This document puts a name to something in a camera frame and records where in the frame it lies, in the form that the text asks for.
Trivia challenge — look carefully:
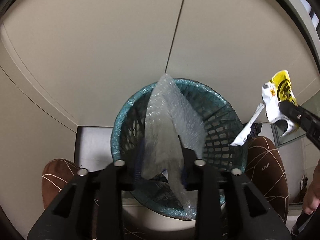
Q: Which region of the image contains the yellow and white snack packet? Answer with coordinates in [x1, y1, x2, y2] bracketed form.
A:
[261, 70, 300, 138]

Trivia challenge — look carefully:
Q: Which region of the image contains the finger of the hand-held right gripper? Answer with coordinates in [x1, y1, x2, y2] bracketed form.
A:
[278, 100, 320, 143]

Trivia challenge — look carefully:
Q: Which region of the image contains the person's right hand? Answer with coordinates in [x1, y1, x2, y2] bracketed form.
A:
[302, 166, 320, 214]

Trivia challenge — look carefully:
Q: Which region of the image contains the teal plastic trash basket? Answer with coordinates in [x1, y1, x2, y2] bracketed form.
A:
[110, 78, 247, 221]

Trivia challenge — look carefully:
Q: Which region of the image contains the beige kitchen cabinet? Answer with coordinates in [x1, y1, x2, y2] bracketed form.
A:
[0, 0, 320, 133]

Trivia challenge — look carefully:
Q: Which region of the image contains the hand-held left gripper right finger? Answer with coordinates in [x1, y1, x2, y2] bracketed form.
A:
[178, 135, 292, 240]

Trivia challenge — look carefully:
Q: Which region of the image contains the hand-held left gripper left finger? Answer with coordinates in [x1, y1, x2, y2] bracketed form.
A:
[27, 140, 146, 240]

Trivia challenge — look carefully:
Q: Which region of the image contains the clear bubble wrap sheet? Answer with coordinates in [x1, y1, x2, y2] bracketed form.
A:
[140, 74, 207, 218]

